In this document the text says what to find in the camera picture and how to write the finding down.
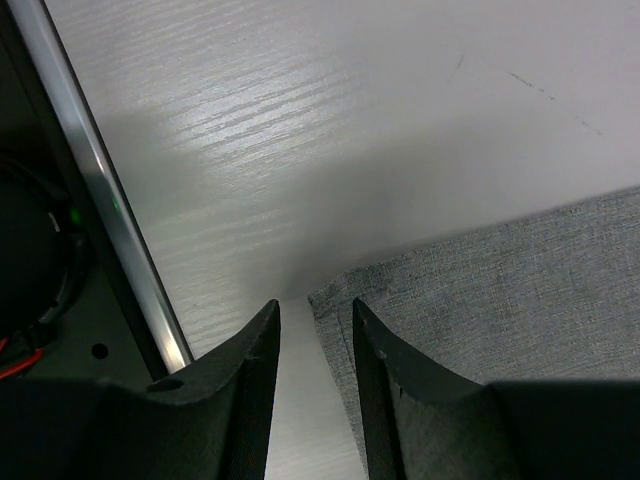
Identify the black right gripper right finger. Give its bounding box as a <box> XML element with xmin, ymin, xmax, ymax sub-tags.
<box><xmin>352</xmin><ymin>300</ymin><xmax>639</xmax><ymax>479</ymax></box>

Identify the grey cloth napkin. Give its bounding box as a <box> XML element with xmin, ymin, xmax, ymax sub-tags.
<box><xmin>309</xmin><ymin>188</ymin><xmax>639</xmax><ymax>443</ymax></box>

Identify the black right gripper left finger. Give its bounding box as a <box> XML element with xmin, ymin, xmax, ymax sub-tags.
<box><xmin>1</xmin><ymin>300</ymin><xmax>281</xmax><ymax>479</ymax></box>

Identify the aluminium frame rail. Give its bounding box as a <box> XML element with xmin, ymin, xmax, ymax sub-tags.
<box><xmin>8</xmin><ymin>1</ymin><xmax>193</xmax><ymax>373</ymax></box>

